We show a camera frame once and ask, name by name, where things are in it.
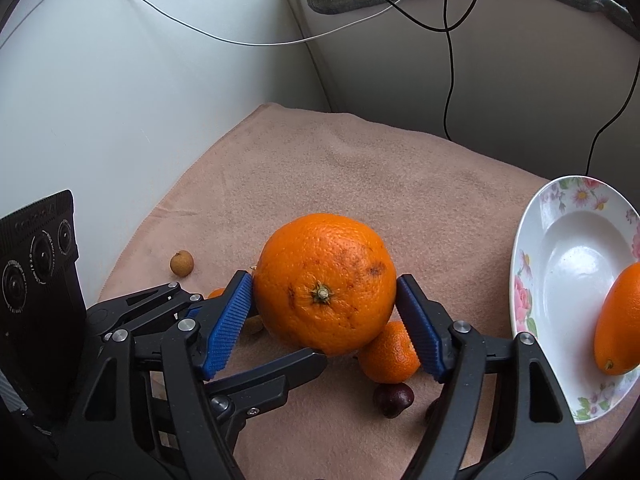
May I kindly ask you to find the large orange with stem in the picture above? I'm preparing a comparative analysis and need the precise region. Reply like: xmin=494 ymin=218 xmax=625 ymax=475
xmin=253 ymin=213 xmax=398 ymax=359

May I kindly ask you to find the dark red round fruit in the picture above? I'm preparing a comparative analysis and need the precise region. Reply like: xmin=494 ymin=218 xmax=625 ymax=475
xmin=373 ymin=382 xmax=416 ymax=419

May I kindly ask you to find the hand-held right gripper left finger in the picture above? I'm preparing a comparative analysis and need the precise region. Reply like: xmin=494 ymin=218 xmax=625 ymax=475
xmin=57 ymin=270 xmax=254 ymax=480

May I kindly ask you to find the pink blanket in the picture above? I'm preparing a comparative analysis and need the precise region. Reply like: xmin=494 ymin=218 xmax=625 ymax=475
xmin=97 ymin=102 xmax=640 ymax=480

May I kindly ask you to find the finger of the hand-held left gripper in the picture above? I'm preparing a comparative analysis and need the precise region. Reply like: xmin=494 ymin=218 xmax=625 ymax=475
xmin=206 ymin=349 xmax=329 ymax=442
xmin=85 ymin=282 xmax=206 ymax=342

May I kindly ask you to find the small tangerine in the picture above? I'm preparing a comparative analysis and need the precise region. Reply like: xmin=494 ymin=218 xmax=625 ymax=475
xmin=357 ymin=321 xmax=422 ymax=385

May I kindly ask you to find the large smooth orange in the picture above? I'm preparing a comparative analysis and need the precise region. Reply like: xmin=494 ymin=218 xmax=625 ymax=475
xmin=594 ymin=261 xmax=640 ymax=377

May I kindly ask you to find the white floral bowl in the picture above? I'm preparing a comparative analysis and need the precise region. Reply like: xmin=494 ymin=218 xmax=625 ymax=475
xmin=510 ymin=175 xmax=640 ymax=426

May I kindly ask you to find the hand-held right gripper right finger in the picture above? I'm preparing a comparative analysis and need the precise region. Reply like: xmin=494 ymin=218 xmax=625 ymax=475
xmin=396 ymin=274 xmax=587 ymax=480

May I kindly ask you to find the black cable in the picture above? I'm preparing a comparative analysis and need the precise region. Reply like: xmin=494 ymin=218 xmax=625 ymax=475
xmin=324 ymin=0 xmax=488 ymax=141
xmin=585 ymin=57 xmax=640 ymax=178

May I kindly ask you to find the white cable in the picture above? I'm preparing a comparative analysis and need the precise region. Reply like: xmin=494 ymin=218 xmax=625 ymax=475
xmin=90 ymin=0 xmax=442 ymax=47

